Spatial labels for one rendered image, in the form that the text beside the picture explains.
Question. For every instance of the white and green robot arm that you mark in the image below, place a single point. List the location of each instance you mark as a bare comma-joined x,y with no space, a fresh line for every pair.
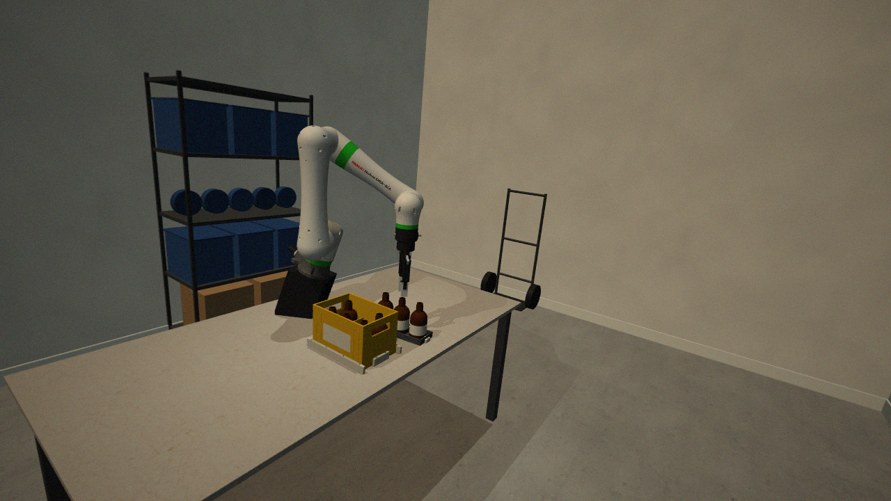
316,248

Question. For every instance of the yellow bottle crate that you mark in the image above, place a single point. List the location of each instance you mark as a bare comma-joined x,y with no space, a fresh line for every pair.
352,339

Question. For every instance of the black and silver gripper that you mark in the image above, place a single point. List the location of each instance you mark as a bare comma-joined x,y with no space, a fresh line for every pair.
404,266

